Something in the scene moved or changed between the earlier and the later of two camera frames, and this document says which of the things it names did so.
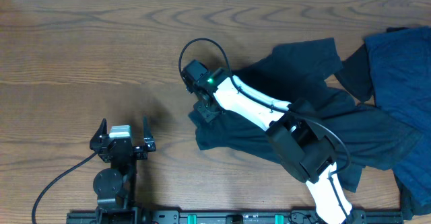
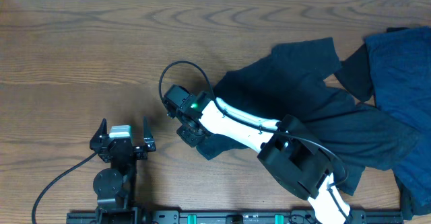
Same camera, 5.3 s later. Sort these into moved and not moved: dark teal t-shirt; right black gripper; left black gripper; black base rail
Moved: right black gripper
Not moved: black base rail; left black gripper; dark teal t-shirt
